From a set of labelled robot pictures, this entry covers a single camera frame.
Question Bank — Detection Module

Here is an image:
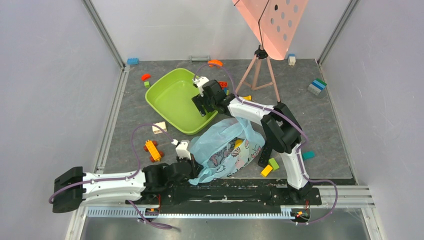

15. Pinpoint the lime green plastic tray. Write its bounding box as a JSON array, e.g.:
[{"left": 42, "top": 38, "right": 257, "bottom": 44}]
[{"left": 145, "top": 68, "right": 218, "bottom": 135}]

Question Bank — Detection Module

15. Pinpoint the light blue printed plastic bag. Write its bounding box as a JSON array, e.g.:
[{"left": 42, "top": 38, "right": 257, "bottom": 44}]
[{"left": 188, "top": 117, "right": 265, "bottom": 185}]

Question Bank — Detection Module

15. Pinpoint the yellow fake fruit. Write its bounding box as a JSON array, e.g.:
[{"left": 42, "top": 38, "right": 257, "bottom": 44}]
[{"left": 234, "top": 139, "right": 243, "bottom": 148}]

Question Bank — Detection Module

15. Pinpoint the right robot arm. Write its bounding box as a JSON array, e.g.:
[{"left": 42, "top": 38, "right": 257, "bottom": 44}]
[{"left": 192, "top": 77, "right": 313, "bottom": 204}]

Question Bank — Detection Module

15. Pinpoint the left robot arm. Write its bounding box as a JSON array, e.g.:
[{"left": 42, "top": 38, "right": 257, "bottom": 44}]
[{"left": 48, "top": 157, "right": 203, "bottom": 214}]

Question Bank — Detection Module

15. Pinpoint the orange toy brick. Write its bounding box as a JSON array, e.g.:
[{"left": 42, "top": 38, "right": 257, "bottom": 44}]
[{"left": 218, "top": 81, "right": 228, "bottom": 89}]

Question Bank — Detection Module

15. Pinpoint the yellow arch toy block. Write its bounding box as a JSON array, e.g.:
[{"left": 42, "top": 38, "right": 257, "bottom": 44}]
[{"left": 242, "top": 95, "right": 252, "bottom": 101}]

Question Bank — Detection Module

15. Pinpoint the orange arch toy block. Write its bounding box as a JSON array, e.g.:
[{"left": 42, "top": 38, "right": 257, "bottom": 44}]
[{"left": 207, "top": 59, "right": 223, "bottom": 68}]

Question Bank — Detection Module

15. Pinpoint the yellow red toy car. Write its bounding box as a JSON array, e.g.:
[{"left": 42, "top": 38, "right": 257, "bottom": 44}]
[{"left": 143, "top": 140, "right": 164, "bottom": 163}]

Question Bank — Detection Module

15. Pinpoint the white toy brick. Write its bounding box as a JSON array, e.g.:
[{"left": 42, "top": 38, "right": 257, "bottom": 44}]
[{"left": 152, "top": 121, "right": 168, "bottom": 135}]

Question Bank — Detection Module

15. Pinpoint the red semicircle toy block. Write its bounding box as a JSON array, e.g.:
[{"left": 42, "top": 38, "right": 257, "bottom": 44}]
[{"left": 140, "top": 73, "right": 151, "bottom": 82}]

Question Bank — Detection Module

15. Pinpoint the pink tripod stand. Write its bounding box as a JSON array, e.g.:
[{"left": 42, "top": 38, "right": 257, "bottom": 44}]
[{"left": 235, "top": 44, "right": 282, "bottom": 104}]

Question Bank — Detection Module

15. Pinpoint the black toy microphone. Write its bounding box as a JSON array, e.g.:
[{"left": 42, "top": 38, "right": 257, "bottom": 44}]
[{"left": 257, "top": 141, "right": 273, "bottom": 168}]

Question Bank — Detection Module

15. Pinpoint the blue toy brick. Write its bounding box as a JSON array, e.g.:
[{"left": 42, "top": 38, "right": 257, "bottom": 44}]
[{"left": 126, "top": 57, "right": 140, "bottom": 66}]

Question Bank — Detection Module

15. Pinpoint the white blue small brick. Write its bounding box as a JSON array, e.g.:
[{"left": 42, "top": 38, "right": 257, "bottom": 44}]
[{"left": 287, "top": 53, "right": 296, "bottom": 66}]

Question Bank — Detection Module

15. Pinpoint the green toy block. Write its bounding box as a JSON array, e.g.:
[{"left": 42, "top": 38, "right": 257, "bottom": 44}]
[{"left": 268, "top": 158, "right": 280, "bottom": 171}]

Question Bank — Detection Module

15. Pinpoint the pink perforated board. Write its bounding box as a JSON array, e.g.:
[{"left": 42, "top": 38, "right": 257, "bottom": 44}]
[{"left": 232, "top": 0, "right": 309, "bottom": 61}]

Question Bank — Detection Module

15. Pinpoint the grey blue green brick stack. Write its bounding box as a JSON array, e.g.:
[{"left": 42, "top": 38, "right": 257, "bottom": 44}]
[{"left": 307, "top": 78, "right": 327, "bottom": 97}]

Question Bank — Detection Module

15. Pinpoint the teal toy cube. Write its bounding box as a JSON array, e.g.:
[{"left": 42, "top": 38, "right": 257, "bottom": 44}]
[{"left": 302, "top": 151, "right": 316, "bottom": 160}]

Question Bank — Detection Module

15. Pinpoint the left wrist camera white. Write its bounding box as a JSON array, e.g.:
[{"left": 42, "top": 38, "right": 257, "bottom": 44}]
[{"left": 171, "top": 139, "right": 191, "bottom": 160}]

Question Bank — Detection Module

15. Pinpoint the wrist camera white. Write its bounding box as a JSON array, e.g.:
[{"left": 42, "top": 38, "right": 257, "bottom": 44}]
[
  {"left": 192, "top": 76, "right": 210, "bottom": 93},
  {"left": 171, "top": 139, "right": 191, "bottom": 160}
]

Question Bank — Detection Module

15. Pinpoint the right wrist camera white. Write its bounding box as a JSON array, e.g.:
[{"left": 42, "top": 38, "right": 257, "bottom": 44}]
[{"left": 192, "top": 76, "right": 210, "bottom": 93}]

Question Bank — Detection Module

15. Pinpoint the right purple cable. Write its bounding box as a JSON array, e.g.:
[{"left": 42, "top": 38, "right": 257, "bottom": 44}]
[{"left": 193, "top": 62, "right": 339, "bottom": 226}]

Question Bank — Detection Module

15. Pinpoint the purple cable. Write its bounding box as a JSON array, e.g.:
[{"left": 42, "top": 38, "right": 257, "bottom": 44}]
[
  {"left": 48, "top": 123, "right": 176, "bottom": 230},
  {"left": 193, "top": 62, "right": 339, "bottom": 226}
]

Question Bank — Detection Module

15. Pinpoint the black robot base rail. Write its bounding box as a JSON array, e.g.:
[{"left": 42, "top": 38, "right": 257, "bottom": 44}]
[{"left": 134, "top": 178, "right": 322, "bottom": 214}]

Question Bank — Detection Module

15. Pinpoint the grey metal handle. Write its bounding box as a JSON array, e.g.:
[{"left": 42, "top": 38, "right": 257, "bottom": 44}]
[{"left": 188, "top": 55, "right": 211, "bottom": 63}]

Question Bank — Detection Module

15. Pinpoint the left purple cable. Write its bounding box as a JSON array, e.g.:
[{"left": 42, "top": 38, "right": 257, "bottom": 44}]
[{"left": 48, "top": 123, "right": 176, "bottom": 230}]

